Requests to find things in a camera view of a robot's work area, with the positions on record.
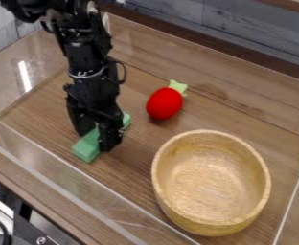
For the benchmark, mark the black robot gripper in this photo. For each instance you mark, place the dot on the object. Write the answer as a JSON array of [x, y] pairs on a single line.
[[91, 103]]

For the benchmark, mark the green rectangular block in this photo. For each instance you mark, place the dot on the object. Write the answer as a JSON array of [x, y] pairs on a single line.
[[86, 149]]

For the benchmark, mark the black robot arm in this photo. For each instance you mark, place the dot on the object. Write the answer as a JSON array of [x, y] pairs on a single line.
[[75, 22]]

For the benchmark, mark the brown wooden bowl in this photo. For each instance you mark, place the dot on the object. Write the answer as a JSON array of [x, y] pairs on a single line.
[[212, 182]]

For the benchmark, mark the red plush strawberry toy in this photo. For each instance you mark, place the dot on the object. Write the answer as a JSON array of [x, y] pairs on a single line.
[[166, 101]]

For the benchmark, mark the clear acrylic tray enclosure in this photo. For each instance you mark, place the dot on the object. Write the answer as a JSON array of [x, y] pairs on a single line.
[[102, 201]]

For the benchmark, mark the clear acrylic corner bracket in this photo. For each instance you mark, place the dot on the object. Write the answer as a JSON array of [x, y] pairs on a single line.
[[106, 21]]

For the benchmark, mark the black metal table frame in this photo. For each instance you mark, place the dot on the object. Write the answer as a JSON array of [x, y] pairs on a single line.
[[26, 230]]

